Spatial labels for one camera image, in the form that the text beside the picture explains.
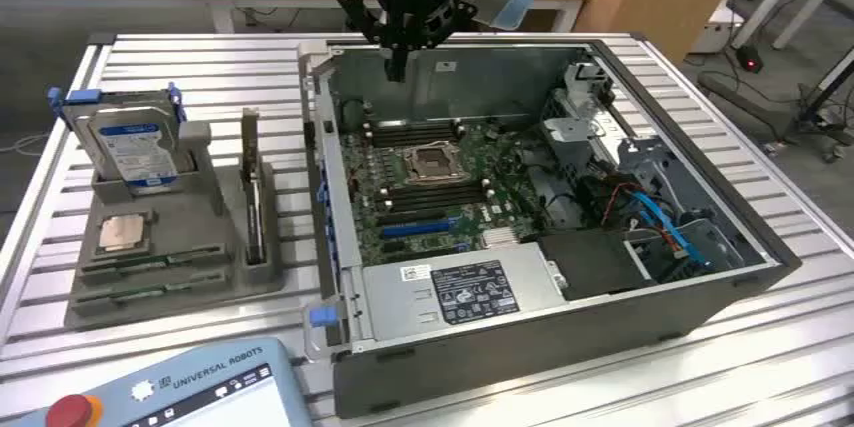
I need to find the black plastic shroud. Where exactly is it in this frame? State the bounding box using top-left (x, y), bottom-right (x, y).
top-left (537, 229), bottom-right (653, 303)

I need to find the silver metal disk bay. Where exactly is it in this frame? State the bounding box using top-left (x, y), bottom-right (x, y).
top-left (538, 88), bottom-right (626, 183)

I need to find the silver power supply unit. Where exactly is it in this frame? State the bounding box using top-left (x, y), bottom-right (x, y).
top-left (359, 241), bottom-right (573, 343)

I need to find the blue expansion slot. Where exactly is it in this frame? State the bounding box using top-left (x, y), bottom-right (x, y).
top-left (379, 219), bottom-right (453, 241)

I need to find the green motherboard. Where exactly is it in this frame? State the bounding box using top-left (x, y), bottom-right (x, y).
top-left (339, 119), bottom-right (542, 267)

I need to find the CPU socket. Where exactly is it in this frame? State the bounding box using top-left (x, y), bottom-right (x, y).
top-left (397, 139), bottom-right (469, 186)

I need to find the grey-blue disk bay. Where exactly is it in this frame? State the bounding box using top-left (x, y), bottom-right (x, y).
top-left (617, 136), bottom-right (769, 283)

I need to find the blue SATA wire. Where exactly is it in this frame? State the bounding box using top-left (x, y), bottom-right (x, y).
top-left (630, 189), bottom-right (713, 268)

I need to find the black cooling fan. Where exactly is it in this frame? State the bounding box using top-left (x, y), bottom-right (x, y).
top-left (576, 174), bottom-right (636, 228)

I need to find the red wire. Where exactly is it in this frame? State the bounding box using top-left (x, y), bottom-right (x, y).
top-left (600, 181), bottom-right (684, 254)

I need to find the green RAM stick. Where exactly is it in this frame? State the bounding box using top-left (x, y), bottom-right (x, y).
top-left (86, 244), bottom-right (226, 274)
top-left (74, 270), bottom-right (226, 307)

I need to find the white cable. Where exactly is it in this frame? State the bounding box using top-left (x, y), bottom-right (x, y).
top-left (0, 134), bottom-right (53, 154)

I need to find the blue-grey teach pendant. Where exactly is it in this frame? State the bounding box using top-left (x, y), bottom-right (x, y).
top-left (0, 336), bottom-right (315, 427)

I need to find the black open PC case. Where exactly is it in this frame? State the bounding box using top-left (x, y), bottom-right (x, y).
top-left (297, 38), bottom-right (804, 421)

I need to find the black wheeled stand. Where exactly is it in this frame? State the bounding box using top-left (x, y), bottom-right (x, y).
top-left (697, 49), bottom-right (854, 164)

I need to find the hard disk in blue caddy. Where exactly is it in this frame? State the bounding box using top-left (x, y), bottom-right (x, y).
top-left (45, 81), bottom-right (197, 197)

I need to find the blue case latch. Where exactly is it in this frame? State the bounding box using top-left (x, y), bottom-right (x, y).
top-left (307, 305), bottom-right (339, 328)

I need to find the grey parts rack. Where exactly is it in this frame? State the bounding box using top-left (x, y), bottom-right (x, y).
top-left (63, 119), bottom-right (289, 331)

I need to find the small silver heat sink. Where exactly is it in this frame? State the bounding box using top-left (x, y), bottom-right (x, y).
top-left (481, 226), bottom-right (525, 249)

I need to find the graphics card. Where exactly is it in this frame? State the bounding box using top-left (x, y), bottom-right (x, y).
top-left (238, 106), bottom-right (269, 266)

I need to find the silver CPU chip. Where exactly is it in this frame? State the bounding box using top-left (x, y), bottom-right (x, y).
top-left (97, 213), bottom-right (154, 253)

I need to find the white floor unit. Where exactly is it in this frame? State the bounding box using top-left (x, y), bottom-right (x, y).
top-left (689, 6), bottom-right (746, 56)

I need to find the red emergency stop button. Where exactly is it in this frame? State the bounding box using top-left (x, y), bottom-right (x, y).
top-left (45, 393), bottom-right (106, 427)

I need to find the black device with red light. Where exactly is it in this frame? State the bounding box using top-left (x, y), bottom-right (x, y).
top-left (733, 46), bottom-right (766, 74)

